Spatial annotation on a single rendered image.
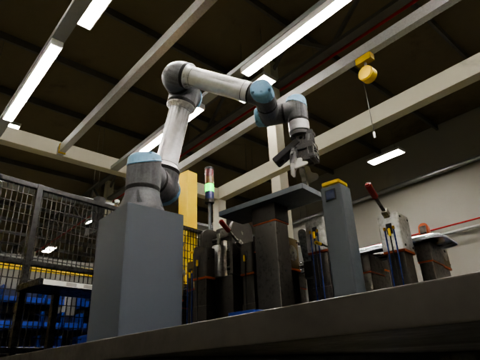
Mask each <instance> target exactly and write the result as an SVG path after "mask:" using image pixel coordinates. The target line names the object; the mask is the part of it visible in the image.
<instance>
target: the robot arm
mask: <svg viewBox="0 0 480 360"><path fill-rule="evenodd" d="M161 79H162V83H163V85H164V87H165V89H166V90H167V91H168V93H169V97H168V100H167V103H166V105H167V107H168V108H169V112H168V115H167V118H166V123H165V126H164V131H163V134H162V137H161V142H160V145H159V150H158V153H154V152H151V151H139V152H135V153H132V154H131V155H130V156H129V157H128V160H127V164H126V165H127V167H126V184H125V194H124V197H123V199H122V201H121V203H120V206H119V207H121V206H123V205H124V204H126V203H127V202H130V203H133V204H139V205H142V206H148V207H151V208H155V209H161V210H164V208H163V206H168V205H170V204H172V203H174V202H175V201H176V200H177V199H178V197H179V195H180V193H181V187H180V185H179V183H178V180H179V175H180V171H179V169H178V167H177V166H178V163H179V158H180V155H181V149H182V146H183V142H184V137H185V134H186V128H187V125H188V122H189V117H190V115H191V114H193V113H194V112H195V110H196V108H199V106H200V105H201V102H202V93H201V90H202V91H207V92H210V93H213V94H217V95H220V96H225V97H227V98H230V99H235V100H237V101H242V102H245V103H248V104H252V105H255V106H256V108H255V109H254V119H255V122H256V125H257V126H258V127H269V126H274V125H279V124H286V123H288V125H289V135H290V139H291V140H292V142H291V143H290V144H289V145H288V146H286V147H285V148H284V149H283V150H281V151H280V152H279V153H278V154H277V155H276V156H275V157H274V158H273V159H272V160H273V161H274V163H275V164H276V165H277V166H278V167H281V166H283V165H284V164H285V163H286V162H287V161H288V160H289V161H290V170H291V175H292V176H293V177H294V178H296V170H297V169H299V168H300V169H299V173H300V176H301V180H302V183H303V184H306V185H307V186H308V185H309V184H310V183H311V182H313V181H316V180H317V179H318V178H319V175H318V174H317V173H313V172H311V169H310V168H309V167H308V166H307V165H309V166H313V165H315V164H319V163H320V160H319V150H318V146H317V145H315V139H314V137H315V133H314V131H313V129H310V127H309V117H308V110H307V109H308V106H307V104H306V99H305V97H304V96H303V95H301V94H292V95H291V96H288V97H287V98H286V103H282V104H277V101H276V97H275V95H274V89H273V88H272V86H271V84H270V82H269V81H267V80H266V79H259V80H256V81H255V82H251V81H247V80H243V79H238V78H235V77H232V76H227V75H224V74H220V73H216V72H213V71H208V70H206V69H200V68H197V67H195V65H194V64H193V63H189V62H186V61H174V62H171V63H170V64H168V65H167V66H166V67H165V68H164V70H163V72H162V76H161Z"/></svg>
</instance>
